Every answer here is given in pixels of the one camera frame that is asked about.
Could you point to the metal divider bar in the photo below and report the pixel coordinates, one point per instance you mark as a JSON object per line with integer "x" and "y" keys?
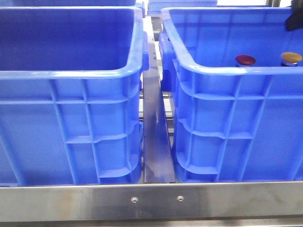
{"x": 158, "y": 164}

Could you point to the left blue plastic bin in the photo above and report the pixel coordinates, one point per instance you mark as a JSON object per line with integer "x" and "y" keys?
{"x": 69, "y": 95}

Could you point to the left rail screw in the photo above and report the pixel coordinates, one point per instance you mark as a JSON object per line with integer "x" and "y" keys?
{"x": 134, "y": 199}

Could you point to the right rail screw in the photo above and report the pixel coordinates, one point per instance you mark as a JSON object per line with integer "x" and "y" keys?
{"x": 180, "y": 198}

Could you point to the red mushroom push button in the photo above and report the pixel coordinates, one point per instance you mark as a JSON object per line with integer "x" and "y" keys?
{"x": 244, "y": 60}

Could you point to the rear left blue bin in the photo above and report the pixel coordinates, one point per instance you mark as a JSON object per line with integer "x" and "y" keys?
{"x": 57, "y": 3}

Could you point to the rear right blue bin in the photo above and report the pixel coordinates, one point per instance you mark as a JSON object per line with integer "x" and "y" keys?
{"x": 155, "y": 6}

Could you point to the right blue plastic bin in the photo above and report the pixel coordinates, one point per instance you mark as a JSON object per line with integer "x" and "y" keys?
{"x": 234, "y": 124}

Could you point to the rail screw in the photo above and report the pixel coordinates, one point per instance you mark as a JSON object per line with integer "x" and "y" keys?
{"x": 134, "y": 199}
{"x": 180, "y": 198}

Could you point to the blue plastic bin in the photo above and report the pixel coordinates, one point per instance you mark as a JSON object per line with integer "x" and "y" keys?
{"x": 69, "y": 95}
{"x": 234, "y": 124}

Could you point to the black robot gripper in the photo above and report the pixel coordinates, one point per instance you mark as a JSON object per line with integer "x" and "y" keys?
{"x": 295, "y": 20}

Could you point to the stainless steel front rail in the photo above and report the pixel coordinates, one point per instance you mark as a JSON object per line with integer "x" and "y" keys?
{"x": 113, "y": 202}

